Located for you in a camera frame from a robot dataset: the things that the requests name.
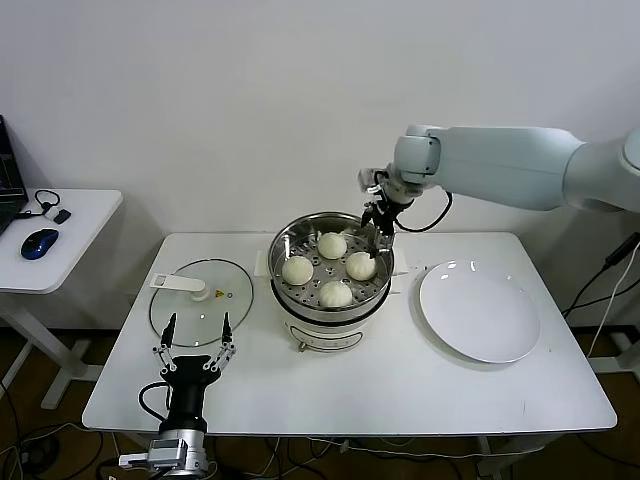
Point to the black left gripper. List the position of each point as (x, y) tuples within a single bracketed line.
[(186, 377)]

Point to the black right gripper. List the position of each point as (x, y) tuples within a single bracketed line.
[(386, 215)]

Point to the white steamed baozi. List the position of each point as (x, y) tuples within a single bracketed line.
[(332, 246), (335, 295), (361, 266), (297, 271)]

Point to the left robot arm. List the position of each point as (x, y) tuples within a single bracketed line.
[(195, 452)]

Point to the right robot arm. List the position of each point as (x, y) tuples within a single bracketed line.
[(500, 160)]

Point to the stainless steel steamer basket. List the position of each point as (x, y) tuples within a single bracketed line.
[(290, 240)]

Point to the white electric cooker pot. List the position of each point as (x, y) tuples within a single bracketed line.
[(325, 335)]

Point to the white round plate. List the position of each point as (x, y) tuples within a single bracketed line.
[(480, 310)]

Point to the white side table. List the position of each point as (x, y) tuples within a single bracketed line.
[(85, 225)]

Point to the small black dongle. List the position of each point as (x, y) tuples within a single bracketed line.
[(61, 217)]

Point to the blue black computer mouse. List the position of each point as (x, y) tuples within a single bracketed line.
[(39, 245)]

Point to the black laptop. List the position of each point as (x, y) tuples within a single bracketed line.
[(10, 190)]

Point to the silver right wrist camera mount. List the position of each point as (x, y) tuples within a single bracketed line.
[(372, 181)]

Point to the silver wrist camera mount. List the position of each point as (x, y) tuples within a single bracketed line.
[(372, 181), (167, 451)]

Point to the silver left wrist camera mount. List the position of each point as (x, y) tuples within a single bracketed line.
[(167, 451)]

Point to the white table leg frame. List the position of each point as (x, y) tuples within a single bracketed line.
[(489, 457)]

